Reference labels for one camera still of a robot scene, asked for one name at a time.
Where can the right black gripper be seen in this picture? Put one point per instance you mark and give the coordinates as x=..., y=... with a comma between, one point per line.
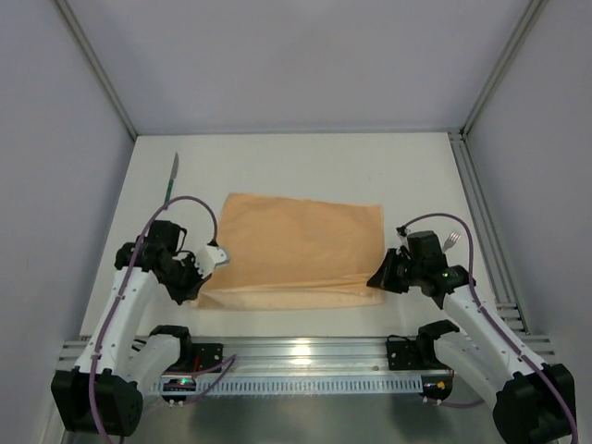
x=388, y=270

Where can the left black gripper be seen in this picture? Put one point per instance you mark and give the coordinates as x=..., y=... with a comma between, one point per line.
x=186, y=284

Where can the orange cloth napkin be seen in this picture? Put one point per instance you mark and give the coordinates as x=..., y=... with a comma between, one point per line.
x=295, y=254

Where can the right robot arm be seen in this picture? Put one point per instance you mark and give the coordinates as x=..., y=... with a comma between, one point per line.
x=531, y=401

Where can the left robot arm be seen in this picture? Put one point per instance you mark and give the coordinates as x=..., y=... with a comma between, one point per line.
x=104, y=391

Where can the left small controller board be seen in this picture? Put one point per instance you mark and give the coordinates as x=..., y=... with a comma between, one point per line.
x=177, y=389

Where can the right small connector board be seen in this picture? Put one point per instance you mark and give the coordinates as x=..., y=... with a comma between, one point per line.
x=436, y=389

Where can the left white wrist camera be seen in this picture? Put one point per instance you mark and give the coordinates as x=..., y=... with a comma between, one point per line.
x=211, y=257

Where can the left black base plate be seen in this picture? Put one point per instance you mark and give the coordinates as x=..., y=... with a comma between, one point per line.
x=206, y=357

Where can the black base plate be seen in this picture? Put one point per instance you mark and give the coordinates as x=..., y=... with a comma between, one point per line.
x=206, y=357
x=403, y=354

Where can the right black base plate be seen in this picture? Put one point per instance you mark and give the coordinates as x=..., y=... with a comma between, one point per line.
x=403, y=354

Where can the fork with green handle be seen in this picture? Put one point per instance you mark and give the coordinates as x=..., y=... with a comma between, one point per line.
x=451, y=240

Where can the slotted grey cable duct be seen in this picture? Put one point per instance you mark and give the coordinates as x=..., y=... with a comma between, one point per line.
x=294, y=385

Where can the aluminium front rail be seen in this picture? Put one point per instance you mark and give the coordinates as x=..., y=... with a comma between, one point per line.
x=302, y=356

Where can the aluminium rail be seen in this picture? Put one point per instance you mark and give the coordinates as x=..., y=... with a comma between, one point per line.
x=302, y=356
x=498, y=271

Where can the right side aluminium rail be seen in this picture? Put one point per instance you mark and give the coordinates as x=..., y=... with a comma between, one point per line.
x=498, y=271

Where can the knife with green handle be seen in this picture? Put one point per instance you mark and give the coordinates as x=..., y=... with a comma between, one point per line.
x=172, y=177

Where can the right aluminium frame post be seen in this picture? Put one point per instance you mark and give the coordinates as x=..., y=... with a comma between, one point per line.
x=511, y=49

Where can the aluminium frame post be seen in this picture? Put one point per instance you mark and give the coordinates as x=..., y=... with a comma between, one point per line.
x=79, y=36
x=511, y=49

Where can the left aluminium frame post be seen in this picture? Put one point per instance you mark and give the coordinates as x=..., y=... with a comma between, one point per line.
x=79, y=36

